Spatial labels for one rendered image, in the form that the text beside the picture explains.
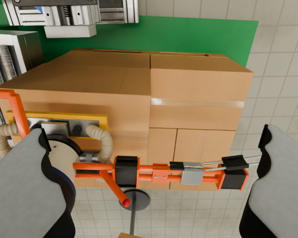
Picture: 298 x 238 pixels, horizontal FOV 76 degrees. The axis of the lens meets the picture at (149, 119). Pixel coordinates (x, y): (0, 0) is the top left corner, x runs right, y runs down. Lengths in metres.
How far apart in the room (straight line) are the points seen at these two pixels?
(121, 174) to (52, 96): 0.41
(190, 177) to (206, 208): 2.26
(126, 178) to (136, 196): 1.93
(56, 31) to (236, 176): 0.72
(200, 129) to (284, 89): 1.02
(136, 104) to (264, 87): 1.46
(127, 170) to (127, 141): 0.25
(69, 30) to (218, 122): 1.01
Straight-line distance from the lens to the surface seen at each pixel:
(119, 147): 0.88
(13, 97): 0.60
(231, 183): 0.71
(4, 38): 1.27
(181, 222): 3.10
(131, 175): 0.65
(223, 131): 1.39
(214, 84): 1.21
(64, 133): 0.71
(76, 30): 0.67
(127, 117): 0.79
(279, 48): 1.96
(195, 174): 0.66
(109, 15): 1.43
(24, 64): 1.24
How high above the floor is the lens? 1.63
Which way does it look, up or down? 61 degrees down
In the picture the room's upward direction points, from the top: 180 degrees counter-clockwise
